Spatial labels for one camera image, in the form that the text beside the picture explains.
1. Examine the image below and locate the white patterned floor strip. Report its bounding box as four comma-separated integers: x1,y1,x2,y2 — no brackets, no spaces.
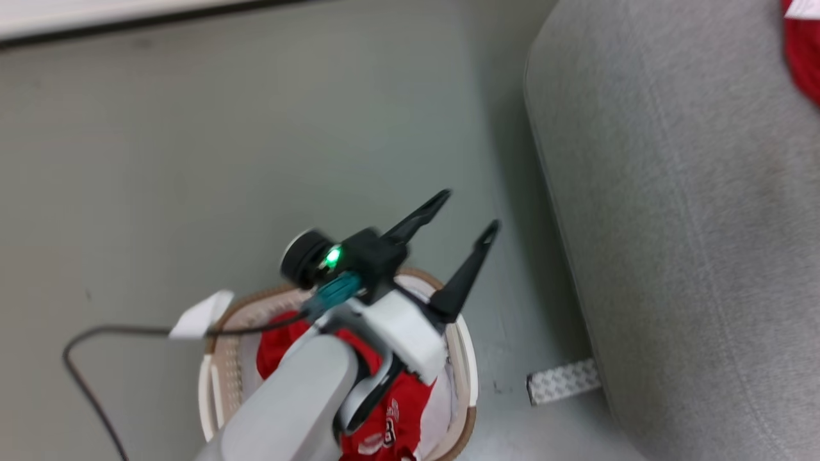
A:
526,358,603,407

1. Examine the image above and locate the grey fabric sofa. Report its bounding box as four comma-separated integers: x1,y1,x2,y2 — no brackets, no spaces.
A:
523,0,820,461

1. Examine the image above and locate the red white garment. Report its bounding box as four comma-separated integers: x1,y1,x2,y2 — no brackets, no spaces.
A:
780,0,820,107

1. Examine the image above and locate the white tan laundry basket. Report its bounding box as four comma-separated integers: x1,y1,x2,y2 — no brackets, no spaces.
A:
197,266,479,461

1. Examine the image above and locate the red printed shirt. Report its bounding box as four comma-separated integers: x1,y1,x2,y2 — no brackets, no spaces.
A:
256,311,438,461

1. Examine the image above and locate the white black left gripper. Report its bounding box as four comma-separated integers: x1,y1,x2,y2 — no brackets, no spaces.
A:
338,189,502,386

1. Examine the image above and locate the white cable tag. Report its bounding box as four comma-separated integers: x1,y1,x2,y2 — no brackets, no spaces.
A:
168,289,236,341

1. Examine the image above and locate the teal cable connector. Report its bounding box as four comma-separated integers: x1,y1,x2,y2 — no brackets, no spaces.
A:
302,271,364,319

